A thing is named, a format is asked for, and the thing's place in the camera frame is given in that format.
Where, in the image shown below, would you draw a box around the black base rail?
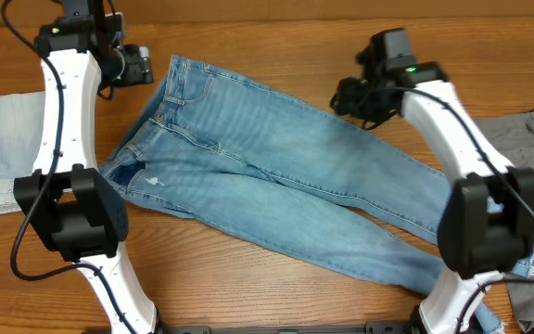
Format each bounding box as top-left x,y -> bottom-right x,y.
159,320 -> 426,334

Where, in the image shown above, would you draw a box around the folded light blue jeans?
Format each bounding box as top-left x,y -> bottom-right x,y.
0,92 -> 45,214

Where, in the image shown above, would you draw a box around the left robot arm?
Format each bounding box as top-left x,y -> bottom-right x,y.
10,0 -> 165,333

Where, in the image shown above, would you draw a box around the blue denim jeans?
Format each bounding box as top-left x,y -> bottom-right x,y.
97,55 -> 534,334

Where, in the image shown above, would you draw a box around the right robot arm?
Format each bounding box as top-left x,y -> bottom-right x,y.
330,28 -> 534,333

